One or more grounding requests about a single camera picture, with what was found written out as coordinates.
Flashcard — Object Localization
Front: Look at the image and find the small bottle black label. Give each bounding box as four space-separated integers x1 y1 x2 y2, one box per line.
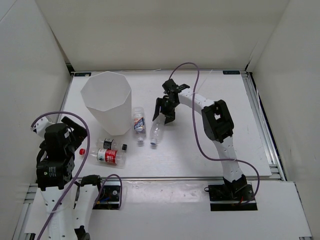
96 138 128 152

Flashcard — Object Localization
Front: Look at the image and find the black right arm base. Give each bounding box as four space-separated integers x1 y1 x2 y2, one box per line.
204 184 258 212

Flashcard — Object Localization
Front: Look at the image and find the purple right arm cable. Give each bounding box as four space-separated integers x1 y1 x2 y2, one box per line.
168 62 260 205

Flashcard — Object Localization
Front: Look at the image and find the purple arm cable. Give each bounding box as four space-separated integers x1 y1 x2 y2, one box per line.
168 62 260 205
31 111 91 240

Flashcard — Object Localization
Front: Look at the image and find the white octagonal plastic bin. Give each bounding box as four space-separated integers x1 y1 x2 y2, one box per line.
80 71 132 136

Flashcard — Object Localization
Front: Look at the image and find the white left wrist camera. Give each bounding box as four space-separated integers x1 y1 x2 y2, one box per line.
30 116 54 138

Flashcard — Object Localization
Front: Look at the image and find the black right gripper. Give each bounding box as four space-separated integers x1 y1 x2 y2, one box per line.
153 98 179 125

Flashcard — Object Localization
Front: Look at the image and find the clear unlabelled plastic bottle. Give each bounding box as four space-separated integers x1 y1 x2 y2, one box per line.
149 119 165 146

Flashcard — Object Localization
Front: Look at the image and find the white zip tie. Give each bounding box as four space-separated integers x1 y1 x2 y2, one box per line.
193 69 214 94

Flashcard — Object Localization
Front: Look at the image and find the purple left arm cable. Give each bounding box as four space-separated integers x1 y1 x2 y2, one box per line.
31 111 91 240

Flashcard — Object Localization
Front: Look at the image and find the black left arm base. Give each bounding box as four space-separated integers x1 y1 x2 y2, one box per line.
93 178 123 210

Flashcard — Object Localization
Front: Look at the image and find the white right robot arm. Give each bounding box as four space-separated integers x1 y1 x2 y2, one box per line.
152 79 248 200

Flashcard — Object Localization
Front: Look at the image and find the clear bottle blue orange label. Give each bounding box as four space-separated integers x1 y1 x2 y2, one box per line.
132 107 146 146

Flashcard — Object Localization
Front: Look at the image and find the clear bottle red label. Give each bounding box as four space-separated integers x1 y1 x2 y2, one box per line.
88 148 126 168

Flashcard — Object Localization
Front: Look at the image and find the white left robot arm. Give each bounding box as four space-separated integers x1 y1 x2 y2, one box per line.
32 116 105 240

